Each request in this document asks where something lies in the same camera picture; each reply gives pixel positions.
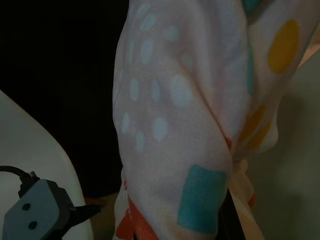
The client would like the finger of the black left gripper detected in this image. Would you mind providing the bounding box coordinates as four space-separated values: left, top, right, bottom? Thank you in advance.
73 203 104 224

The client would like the pink patterned pillow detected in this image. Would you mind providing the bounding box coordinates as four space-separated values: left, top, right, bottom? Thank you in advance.
112 0 320 240

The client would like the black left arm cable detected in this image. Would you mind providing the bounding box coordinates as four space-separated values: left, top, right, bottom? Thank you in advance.
0 165 40 198

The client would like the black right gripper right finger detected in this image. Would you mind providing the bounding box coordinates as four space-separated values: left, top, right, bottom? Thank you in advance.
217 194 247 240

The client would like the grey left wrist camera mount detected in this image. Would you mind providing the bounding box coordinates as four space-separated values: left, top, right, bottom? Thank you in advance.
3 178 62 240

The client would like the white chair with wooden legs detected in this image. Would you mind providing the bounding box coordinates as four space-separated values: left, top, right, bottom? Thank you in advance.
0 89 95 240

